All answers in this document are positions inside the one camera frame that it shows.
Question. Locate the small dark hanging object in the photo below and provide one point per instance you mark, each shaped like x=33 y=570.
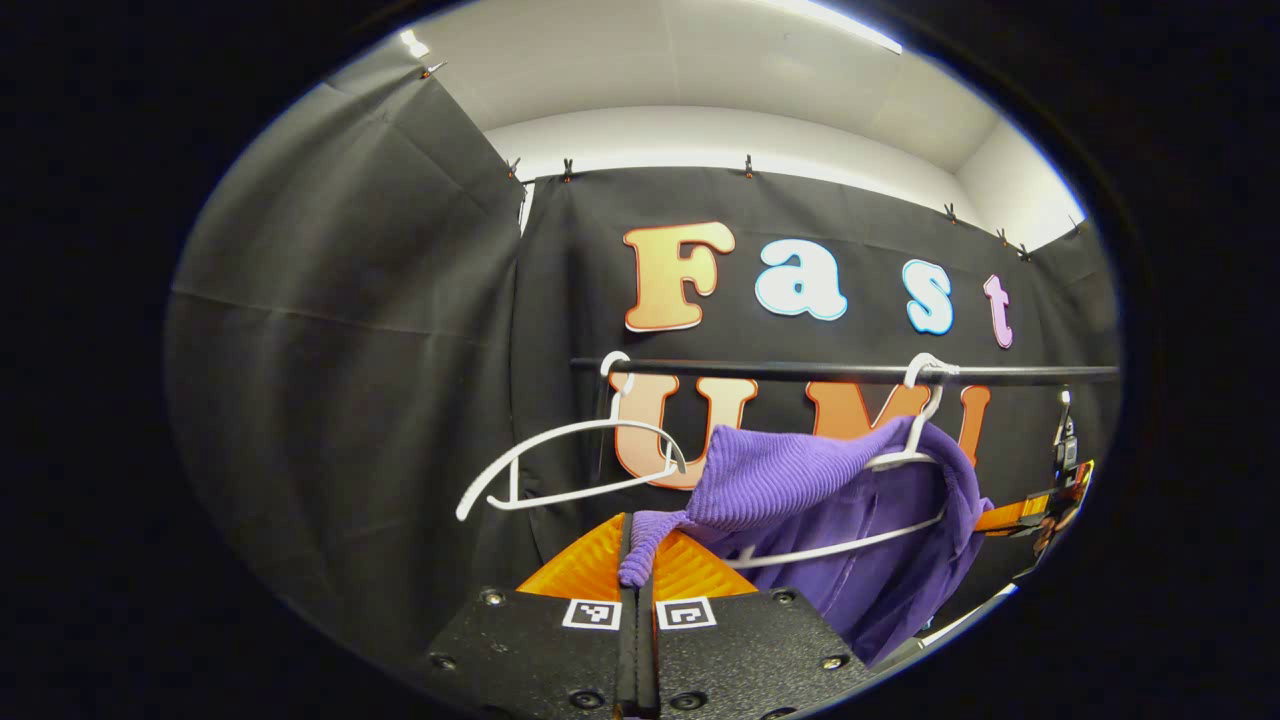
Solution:
x=1066 y=445

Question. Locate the black backdrop cloth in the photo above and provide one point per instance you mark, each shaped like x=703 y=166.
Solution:
x=350 y=400

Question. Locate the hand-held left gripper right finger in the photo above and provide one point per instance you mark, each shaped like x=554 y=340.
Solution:
x=740 y=650

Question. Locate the purple shirt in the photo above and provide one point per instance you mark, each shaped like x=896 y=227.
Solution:
x=800 y=470

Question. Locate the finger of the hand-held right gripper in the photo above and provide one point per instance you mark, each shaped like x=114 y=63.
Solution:
x=1072 y=505
x=1010 y=518

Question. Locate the ceiling light panel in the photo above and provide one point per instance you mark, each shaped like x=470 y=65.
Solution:
x=413 y=44

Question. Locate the white clothes hanger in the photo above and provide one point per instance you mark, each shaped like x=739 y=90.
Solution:
x=895 y=462
x=600 y=425

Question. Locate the black clothes rack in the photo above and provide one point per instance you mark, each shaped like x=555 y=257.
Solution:
x=780 y=368

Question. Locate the row of backdrop clips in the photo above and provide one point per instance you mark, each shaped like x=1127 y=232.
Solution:
x=748 y=165

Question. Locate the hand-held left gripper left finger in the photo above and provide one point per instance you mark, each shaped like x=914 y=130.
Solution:
x=540 y=650

